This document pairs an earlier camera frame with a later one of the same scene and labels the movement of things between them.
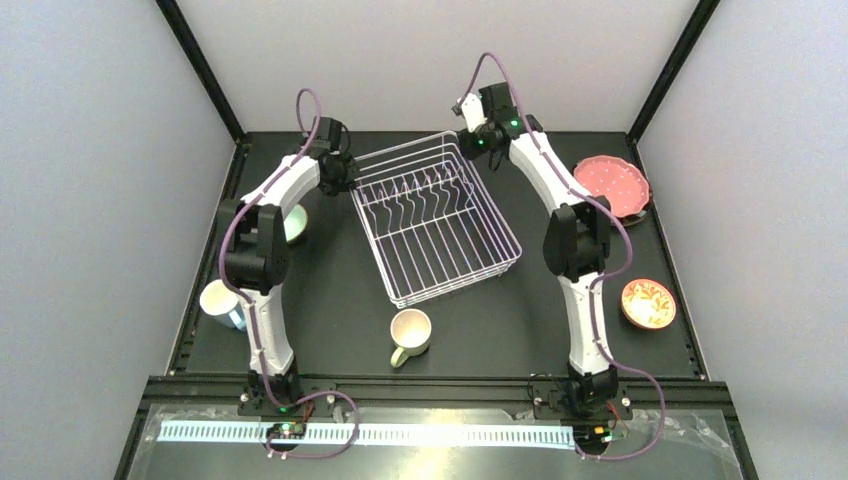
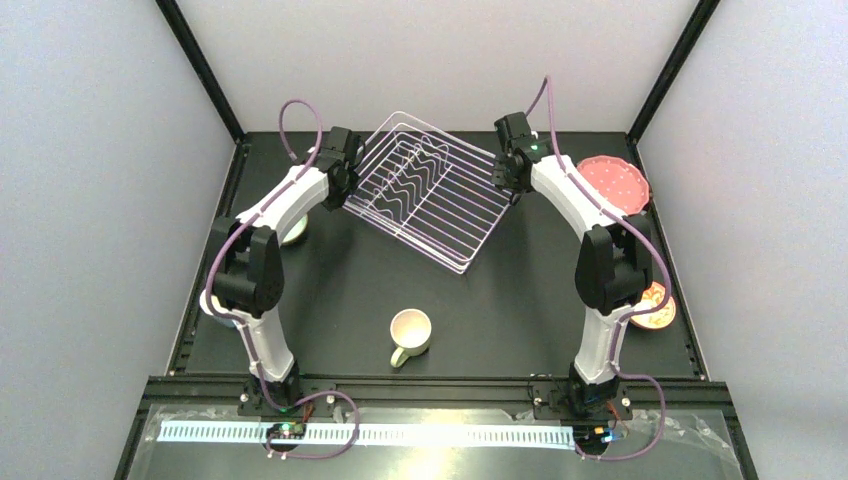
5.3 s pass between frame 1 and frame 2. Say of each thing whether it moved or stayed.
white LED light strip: stayed
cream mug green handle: stayed
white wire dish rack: moved
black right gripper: moved
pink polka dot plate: stayed
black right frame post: stayed
